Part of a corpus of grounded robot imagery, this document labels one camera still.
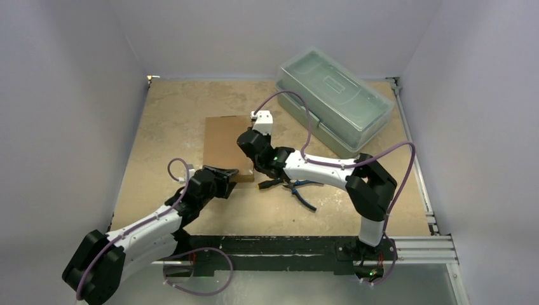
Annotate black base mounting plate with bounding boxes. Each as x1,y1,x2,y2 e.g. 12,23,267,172
173,235,398,278

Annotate aluminium frame rail right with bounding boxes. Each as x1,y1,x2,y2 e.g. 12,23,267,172
385,78,440,236

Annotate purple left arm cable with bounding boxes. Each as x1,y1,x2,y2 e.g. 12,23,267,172
76,158,234,302

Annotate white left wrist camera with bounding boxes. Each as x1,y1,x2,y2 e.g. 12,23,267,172
177,168,196,183

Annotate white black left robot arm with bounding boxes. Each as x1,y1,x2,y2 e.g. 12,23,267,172
62,166,238,304

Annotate yellow black screwdriver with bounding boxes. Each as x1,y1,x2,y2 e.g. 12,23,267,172
257,179,284,190

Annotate brown cardboard express box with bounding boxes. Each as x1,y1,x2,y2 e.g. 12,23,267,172
203,115,254,183

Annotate blue handled pliers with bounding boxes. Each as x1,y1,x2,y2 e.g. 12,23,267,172
283,180,322,212

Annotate translucent green plastic toolbox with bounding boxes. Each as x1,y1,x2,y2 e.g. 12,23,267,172
275,48,394,159

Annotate aluminium front frame rail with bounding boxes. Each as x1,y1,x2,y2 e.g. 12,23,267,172
76,234,470,305

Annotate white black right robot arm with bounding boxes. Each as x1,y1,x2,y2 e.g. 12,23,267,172
236,129,400,259

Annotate aluminium frame rail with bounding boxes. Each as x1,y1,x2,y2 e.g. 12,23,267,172
385,78,440,236
76,234,470,305

